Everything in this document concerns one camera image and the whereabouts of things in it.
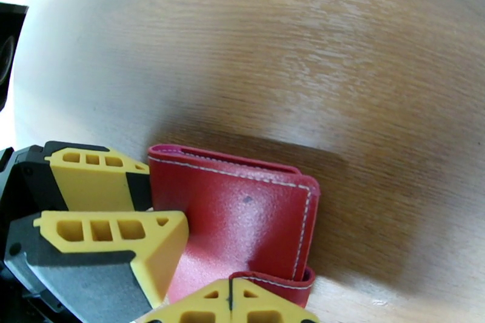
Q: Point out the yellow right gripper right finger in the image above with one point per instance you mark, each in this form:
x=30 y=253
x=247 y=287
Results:
x=261 y=308

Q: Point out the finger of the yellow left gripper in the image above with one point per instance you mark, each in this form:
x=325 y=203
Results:
x=94 y=185
x=94 y=276

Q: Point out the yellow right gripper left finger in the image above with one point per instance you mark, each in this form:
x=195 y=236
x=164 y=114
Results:
x=201 y=308

